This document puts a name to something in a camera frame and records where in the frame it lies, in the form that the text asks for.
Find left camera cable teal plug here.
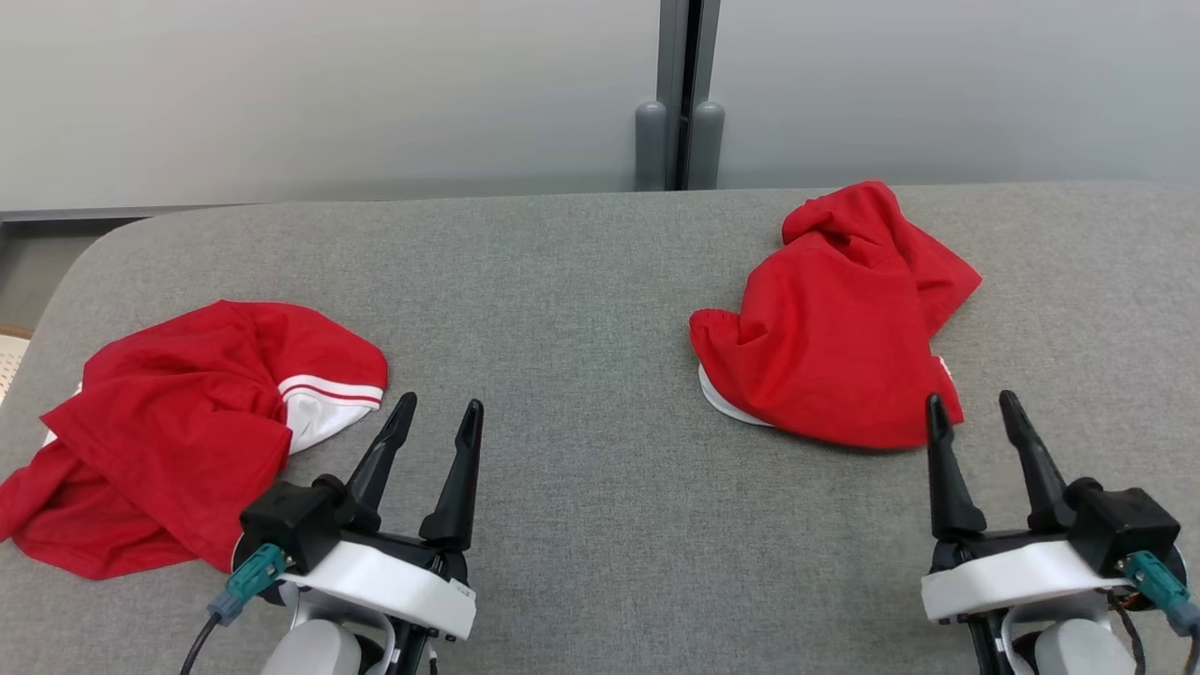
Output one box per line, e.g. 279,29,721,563
177,543,288,675

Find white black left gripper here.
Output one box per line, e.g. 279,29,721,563
277,391,486,644

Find grey rounded post cap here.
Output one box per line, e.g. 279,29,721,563
686,99,726,192
634,99,669,193

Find camera cable teal plug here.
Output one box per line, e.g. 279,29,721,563
177,543,288,675
1119,550,1200,639

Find red shorts white side stripes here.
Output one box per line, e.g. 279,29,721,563
688,180,983,453

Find right camera cable teal plug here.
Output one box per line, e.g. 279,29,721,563
1119,550,1200,639

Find grey metal partition post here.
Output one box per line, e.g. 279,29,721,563
656,0,722,192

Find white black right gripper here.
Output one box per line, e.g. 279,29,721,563
920,389,1127,625

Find cream perforated laundry basket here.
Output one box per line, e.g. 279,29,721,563
0,324,35,407

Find red jersey shirt white sleeves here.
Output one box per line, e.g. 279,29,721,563
0,299,390,581

